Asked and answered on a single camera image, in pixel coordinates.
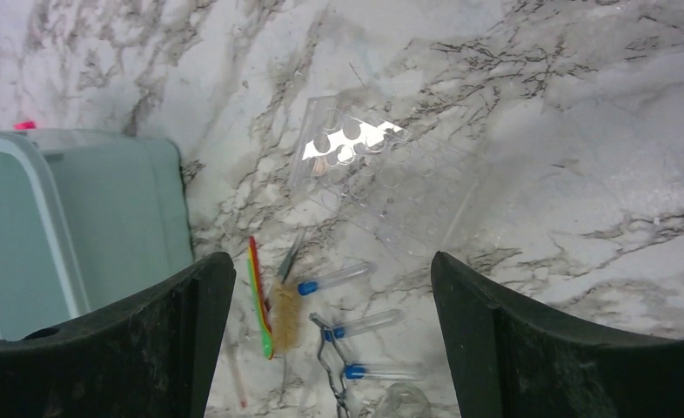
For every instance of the small clear glass flask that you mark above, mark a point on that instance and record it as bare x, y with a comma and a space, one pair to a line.
403, 400

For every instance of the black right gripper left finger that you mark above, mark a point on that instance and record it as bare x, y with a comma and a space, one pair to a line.
152, 354

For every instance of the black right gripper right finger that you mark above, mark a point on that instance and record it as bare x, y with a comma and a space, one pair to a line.
512, 356

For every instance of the teal plastic bin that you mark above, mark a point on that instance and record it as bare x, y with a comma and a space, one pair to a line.
87, 218

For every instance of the pink highlighter marker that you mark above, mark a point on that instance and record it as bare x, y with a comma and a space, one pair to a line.
25, 125

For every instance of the blue capped test tube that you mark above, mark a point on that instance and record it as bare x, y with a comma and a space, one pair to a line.
364, 324
383, 372
333, 279

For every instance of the red yellow green spatula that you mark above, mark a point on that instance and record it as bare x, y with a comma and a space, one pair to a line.
259, 300

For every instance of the brown test tube brush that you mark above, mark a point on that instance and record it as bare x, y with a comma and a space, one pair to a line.
285, 308

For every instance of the clear test tube rack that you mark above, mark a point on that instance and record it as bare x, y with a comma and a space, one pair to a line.
407, 190

